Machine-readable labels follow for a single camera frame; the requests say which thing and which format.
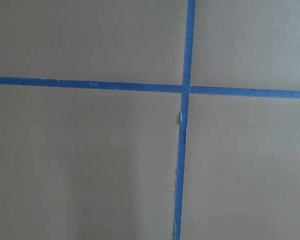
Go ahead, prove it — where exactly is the blue tape line crosswise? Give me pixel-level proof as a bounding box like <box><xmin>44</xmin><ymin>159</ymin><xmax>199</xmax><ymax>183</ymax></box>
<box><xmin>0</xmin><ymin>77</ymin><xmax>300</xmax><ymax>99</ymax></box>

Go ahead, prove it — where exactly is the blue tape line lengthwise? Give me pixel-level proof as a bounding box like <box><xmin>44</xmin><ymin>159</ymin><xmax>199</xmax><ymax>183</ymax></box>
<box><xmin>173</xmin><ymin>0</ymin><xmax>196</xmax><ymax>240</ymax></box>

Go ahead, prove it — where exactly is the brown paper table cover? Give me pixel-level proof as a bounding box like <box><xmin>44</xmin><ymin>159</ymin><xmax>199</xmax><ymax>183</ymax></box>
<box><xmin>0</xmin><ymin>0</ymin><xmax>300</xmax><ymax>240</ymax></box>

